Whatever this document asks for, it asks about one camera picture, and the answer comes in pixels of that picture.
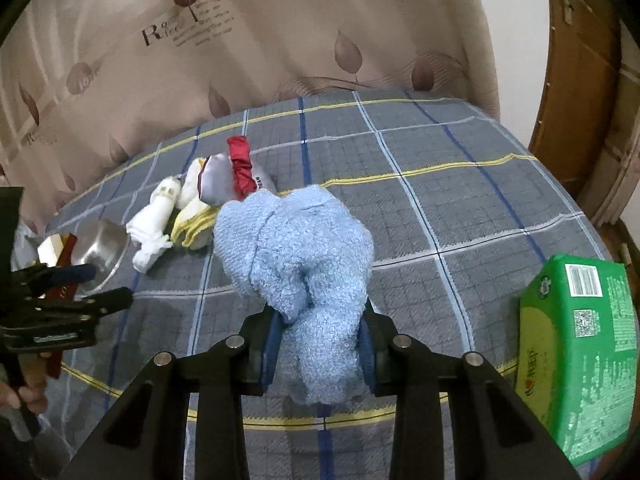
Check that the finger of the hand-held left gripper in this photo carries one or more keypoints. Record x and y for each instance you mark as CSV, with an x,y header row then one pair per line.
x,y
105,302
60,276

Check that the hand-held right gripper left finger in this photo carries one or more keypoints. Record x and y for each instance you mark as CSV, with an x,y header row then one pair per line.
x,y
270,345

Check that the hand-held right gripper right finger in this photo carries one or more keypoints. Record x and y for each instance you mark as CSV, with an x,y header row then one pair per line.
x,y
366,360

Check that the red and gold tin box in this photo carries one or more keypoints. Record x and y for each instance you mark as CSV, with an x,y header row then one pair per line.
x,y
69,255

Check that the white foam block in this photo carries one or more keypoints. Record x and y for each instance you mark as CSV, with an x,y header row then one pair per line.
x,y
50,251

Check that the light blue towel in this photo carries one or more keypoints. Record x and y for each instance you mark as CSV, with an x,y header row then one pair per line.
x,y
300,260

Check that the red cloth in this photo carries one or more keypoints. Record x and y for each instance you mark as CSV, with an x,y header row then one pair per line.
x,y
242,165

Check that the person's left hand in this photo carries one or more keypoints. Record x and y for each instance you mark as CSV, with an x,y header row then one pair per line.
x,y
35,397

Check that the stainless steel bowl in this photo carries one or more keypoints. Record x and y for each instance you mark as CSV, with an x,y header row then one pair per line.
x,y
102,250

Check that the white sock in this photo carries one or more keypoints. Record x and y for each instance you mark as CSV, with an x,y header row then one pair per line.
x,y
152,220
190,185

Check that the grey plaid bedsheet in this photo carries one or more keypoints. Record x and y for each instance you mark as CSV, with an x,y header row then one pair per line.
x,y
425,210

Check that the green tissue pack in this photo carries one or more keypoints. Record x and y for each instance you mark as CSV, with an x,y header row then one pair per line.
x,y
575,350

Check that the beige leaf print curtain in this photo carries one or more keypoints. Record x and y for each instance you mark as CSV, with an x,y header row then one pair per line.
x,y
250,35

